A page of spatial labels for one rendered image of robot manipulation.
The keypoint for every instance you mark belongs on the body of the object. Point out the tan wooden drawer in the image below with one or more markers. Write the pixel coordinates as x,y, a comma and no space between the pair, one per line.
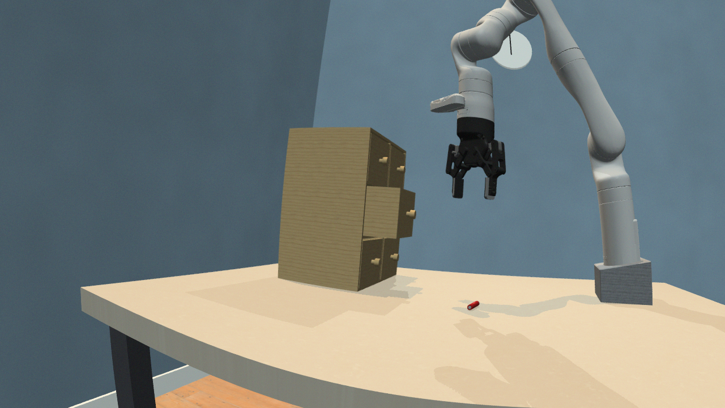
386,212
397,161
370,261
390,257
378,157

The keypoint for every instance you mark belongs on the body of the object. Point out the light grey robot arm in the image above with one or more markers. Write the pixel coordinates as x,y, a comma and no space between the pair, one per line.
606,140

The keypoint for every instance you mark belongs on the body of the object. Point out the brown chest of drawers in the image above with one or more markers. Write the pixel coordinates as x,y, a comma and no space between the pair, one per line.
323,205

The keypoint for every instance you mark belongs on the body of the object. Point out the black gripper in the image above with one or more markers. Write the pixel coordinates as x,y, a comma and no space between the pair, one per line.
476,134

